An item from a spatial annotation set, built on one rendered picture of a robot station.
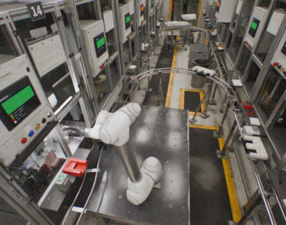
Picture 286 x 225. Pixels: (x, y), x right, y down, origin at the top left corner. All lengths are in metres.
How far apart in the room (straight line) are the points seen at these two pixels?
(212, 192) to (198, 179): 0.22
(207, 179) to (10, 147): 2.19
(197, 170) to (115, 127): 1.83
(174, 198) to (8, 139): 1.26
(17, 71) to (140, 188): 1.06
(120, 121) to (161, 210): 0.87
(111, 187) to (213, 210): 1.27
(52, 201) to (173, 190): 0.95
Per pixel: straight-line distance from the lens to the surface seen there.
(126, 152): 1.14
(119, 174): 1.75
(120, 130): 1.01
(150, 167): 1.44
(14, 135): 1.17
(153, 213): 1.57
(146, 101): 3.76
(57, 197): 1.51
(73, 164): 1.58
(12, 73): 1.13
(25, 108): 1.16
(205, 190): 2.50
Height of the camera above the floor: 2.15
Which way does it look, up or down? 38 degrees down
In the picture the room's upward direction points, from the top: 2 degrees counter-clockwise
